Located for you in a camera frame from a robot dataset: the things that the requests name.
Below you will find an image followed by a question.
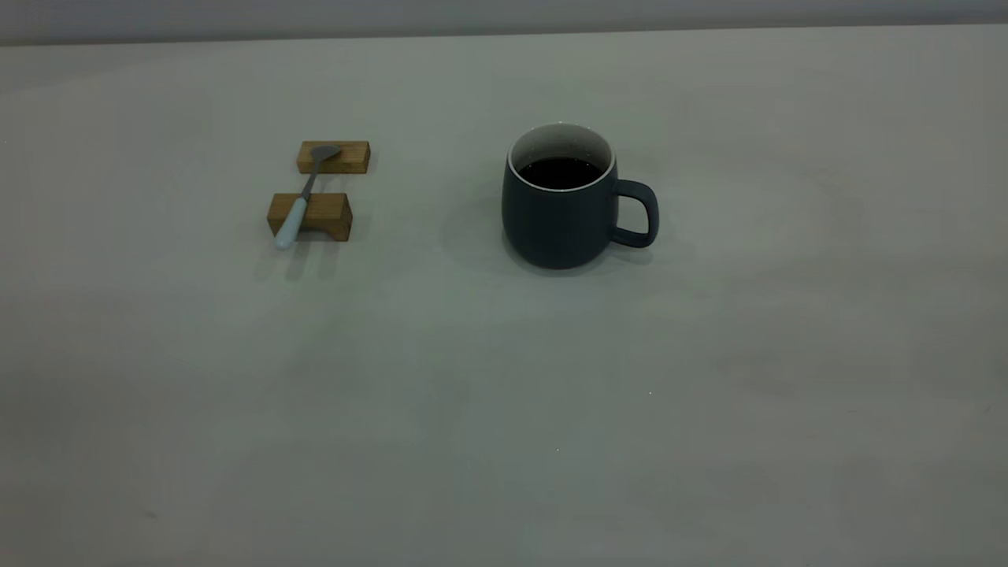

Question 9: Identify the flat rectangular wooden block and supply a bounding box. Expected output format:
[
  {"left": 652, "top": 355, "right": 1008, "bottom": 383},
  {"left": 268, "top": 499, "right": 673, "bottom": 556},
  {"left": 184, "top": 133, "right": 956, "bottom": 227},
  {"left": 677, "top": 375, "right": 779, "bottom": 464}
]
[{"left": 296, "top": 140, "right": 371, "bottom": 175}]

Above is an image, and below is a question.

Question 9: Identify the spoon with pale blue handle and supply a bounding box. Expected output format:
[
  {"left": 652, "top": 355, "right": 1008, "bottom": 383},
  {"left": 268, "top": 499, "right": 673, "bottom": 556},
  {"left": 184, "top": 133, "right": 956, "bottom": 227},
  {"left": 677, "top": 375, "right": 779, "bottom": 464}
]
[{"left": 273, "top": 144, "right": 343, "bottom": 251}]

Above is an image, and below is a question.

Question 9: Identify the dark grey ceramic mug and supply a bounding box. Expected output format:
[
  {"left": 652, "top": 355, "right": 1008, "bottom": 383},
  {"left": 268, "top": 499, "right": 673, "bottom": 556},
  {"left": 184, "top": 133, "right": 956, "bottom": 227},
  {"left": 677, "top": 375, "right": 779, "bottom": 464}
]
[{"left": 502, "top": 122, "right": 660, "bottom": 270}]

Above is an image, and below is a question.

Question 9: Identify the arched wooden block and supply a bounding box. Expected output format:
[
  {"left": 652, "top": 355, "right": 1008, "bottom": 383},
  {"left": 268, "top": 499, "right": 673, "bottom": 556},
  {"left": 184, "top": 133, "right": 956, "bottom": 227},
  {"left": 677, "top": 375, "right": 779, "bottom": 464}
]
[{"left": 266, "top": 192, "right": 353, "bottom": 243}]

